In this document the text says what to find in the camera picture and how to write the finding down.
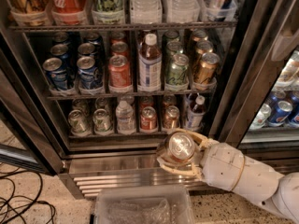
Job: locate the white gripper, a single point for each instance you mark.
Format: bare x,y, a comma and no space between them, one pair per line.
221,165

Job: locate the orange soda can front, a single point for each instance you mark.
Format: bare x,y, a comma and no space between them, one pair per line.
177,149

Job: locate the orange soda can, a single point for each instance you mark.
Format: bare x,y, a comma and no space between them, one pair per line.
177,149
171,118

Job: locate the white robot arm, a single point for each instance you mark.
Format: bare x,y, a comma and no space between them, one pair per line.
285,201

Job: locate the tea bottle bottom shelf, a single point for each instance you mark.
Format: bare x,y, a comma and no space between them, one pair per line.
196,111

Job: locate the tea bottle shelf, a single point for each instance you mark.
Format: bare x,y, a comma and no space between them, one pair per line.
150,64
196,111

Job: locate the orange soda can behind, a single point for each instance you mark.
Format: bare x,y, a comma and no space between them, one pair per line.
171,118

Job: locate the red can bottom shelf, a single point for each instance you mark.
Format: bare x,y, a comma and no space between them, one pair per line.
148,119

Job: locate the red can shelf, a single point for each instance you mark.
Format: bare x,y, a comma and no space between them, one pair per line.
148,119
119,71

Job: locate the fridge glass door right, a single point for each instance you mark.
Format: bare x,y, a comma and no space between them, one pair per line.
265,36

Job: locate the red can bottom rear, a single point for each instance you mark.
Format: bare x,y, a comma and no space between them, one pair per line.
146,101

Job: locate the water bottle bottom shelf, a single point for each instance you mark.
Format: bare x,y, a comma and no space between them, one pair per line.
125,115

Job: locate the gold can middle shelf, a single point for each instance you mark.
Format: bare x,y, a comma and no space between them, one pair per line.
206,68

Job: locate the green can middle shelf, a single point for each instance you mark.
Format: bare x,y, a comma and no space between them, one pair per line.
176,78

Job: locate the blue pepsi can right fridge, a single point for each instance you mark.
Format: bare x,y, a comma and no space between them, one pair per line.
279,113

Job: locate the green can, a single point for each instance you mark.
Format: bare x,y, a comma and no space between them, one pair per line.
101,122
80,126

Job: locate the tea bottle middle shelf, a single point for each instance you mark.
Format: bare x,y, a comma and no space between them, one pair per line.
150,64

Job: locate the red can middle shelf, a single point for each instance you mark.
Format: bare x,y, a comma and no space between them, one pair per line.
119,71

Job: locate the green can bottom left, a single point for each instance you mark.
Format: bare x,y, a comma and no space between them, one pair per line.
80,126

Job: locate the blue pepsi can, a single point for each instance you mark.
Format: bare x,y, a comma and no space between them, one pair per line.
89,74
57,73

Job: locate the red bull can top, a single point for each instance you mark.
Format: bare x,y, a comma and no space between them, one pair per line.
217,9

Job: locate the blue pepsi can left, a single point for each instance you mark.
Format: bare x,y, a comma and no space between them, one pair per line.
57,73

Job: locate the clear plastic bin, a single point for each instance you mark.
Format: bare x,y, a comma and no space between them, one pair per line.
167,204

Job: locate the coca cola bottle top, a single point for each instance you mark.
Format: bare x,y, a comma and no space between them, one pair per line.
69,9

